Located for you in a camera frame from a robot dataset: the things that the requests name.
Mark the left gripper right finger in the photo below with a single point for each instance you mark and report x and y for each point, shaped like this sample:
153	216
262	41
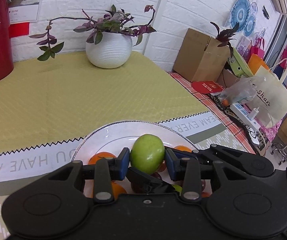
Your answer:
191	168

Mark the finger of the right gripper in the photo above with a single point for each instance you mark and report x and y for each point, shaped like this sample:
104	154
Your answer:
142	183
251	164

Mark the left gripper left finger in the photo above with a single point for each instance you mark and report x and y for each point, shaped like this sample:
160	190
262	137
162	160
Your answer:
103	172

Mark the green apple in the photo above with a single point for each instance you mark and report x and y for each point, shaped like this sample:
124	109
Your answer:
177	188
147	153

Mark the dark red plum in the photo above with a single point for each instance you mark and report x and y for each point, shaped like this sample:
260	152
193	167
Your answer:
161	168
203	184

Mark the large orange in plate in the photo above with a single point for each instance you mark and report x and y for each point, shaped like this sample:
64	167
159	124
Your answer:
100	155

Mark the dark red plum in plate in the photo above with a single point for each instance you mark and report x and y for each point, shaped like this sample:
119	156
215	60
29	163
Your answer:
203	184

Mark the small orange in plate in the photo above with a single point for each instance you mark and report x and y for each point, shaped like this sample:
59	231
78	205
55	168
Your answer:
182	148

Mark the white oval plate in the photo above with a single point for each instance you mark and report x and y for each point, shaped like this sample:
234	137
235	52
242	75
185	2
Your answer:
117	135

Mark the white power strip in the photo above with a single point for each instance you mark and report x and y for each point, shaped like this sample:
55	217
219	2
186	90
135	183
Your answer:
242	114

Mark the beige paper shopping bag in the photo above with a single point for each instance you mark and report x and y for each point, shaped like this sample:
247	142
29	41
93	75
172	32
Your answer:
270	98

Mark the clear plastic bag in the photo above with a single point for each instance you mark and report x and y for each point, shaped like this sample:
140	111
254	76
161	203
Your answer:
243	91

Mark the red envelope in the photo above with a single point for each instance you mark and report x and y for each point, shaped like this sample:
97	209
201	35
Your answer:
206	87

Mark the green patterned tablecloth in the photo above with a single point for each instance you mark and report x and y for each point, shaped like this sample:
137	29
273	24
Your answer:
48	108

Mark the green box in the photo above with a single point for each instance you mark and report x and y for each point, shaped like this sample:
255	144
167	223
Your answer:
239	66

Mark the orange paper bag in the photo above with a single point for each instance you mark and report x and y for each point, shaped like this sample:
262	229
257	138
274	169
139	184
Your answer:
255	62

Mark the brown cardboard box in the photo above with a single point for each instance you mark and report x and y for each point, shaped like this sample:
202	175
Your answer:
200	58

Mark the white ribbed plant pot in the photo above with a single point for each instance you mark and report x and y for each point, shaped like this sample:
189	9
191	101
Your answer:
112	52

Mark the dark purple potted plant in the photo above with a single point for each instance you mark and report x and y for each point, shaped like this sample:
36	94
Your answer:
225	36

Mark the purple green trailing plant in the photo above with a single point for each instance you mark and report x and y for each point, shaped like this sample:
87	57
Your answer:
114	21

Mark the bedding calendar poster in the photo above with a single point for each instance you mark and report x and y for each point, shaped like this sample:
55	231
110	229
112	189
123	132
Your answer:
21	14

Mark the blue round wall decoration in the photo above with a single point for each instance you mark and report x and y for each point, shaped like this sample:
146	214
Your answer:
239	14

